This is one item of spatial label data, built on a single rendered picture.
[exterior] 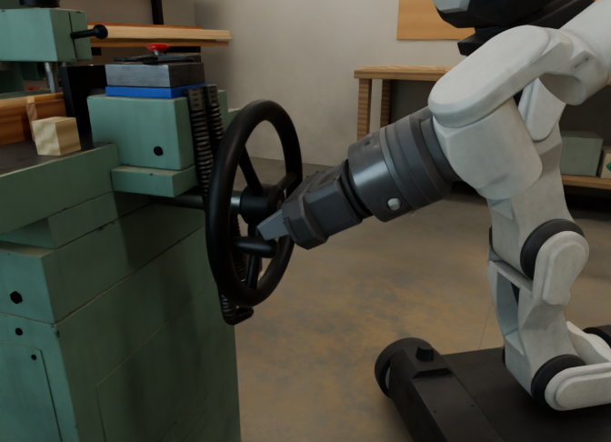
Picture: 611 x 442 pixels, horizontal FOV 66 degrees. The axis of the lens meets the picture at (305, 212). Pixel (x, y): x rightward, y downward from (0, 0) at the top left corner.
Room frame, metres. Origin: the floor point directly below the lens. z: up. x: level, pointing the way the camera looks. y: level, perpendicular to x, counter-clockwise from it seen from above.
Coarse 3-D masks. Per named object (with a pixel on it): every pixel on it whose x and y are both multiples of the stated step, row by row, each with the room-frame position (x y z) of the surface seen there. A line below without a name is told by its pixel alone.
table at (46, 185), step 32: (0, 160) 0.52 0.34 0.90; (32, 160) 0.52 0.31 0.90; (64, 160) 0.53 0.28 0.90; (96, 160) 0.58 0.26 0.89; (0, 192) 0.45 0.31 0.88; (32, 192) 0.48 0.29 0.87; (64, 192) 0.52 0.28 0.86; (96, 192) 0.57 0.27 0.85; (160, 192) 0.57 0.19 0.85; (0, 224) 0.44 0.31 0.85
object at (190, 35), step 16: (160, 0) 4.17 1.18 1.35; (160, 16) 4.15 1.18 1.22; (112, 32) 3.17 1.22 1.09; (128, 32) 3.29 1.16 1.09; (144, 32) 3.41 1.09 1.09; (160, 32) 3.56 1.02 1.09; (176, 32) 3.71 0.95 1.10; (192, 32) 3.87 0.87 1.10; (208, 32) 4.06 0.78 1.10; (224, 32) 4.25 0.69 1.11; (96, 48) 3.10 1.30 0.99; (176, 48) 4.06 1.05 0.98; (192, 48) 3.99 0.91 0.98
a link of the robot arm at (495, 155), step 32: (416, 128) 0.43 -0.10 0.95; (448, 128) 0.41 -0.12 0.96; (480, 128) 0.40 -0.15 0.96; (512, 128) 0.40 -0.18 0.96; (416, 160) 0.41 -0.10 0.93; (448, 160) 0.41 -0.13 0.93; (480, 160) 0.41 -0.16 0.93; (512, 160) 0.41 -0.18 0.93; (416, 192) 0.41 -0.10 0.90; (448, 192) 0.43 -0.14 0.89; (480, 192) 0.44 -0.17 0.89; (512, 192) 0.42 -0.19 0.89
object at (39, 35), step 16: (0, 16) 0.72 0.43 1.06; (16, 16) 0.71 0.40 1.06; (32, 16) 0.70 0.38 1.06; (48, 16) 0.69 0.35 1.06; (64, 16) 0.71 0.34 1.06; (80, 16) 0.74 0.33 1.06; (0, 32) 0.72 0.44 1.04; (16, 32) 0.71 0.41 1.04; (32, 32) 0.70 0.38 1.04; (48, 32) 0.69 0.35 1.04; (64, 32) 0.71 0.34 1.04; (0, 48) 0.72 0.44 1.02; (16, 48) 0.71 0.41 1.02; (32, 48) 0.70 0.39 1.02; (48, 48) 0.69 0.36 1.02; (64, 48) 0.70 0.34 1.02; (80, 48) 0.73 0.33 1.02; (48, 64) 0.73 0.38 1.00
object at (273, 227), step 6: (270, 216) 0.50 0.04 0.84; (276, 216) 0.49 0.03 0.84; (282, 216) 0.49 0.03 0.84; (264, 222) 0.50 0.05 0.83; (270, 222) 0.49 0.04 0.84; (276, 222) 0.49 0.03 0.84; (282, 222) 0.49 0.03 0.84; (258, 228) 0.50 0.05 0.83; (264, 228) 0.50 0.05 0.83; (270, 228) 0.49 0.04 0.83; (276, 228) 0.49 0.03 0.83; (282, 228) 0.49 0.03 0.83; (264, 234) 0.50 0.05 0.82; (270, 234) 0.49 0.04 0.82; (276, 234) 0.49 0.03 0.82; (282, 234) 0.49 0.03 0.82; (288, 234) 0.49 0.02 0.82
